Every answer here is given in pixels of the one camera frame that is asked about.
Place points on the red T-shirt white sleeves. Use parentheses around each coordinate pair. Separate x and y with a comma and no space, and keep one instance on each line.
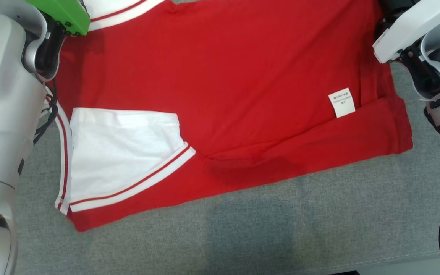
(224,84)

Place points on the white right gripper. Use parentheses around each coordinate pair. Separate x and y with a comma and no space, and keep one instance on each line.
(411,28)

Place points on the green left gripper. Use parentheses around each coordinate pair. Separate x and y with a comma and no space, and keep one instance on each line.
(63,13)

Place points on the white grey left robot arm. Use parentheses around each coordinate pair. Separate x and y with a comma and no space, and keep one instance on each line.
(2,114)

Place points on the grey fabric sofa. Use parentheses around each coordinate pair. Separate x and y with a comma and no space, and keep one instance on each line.
(281,229)

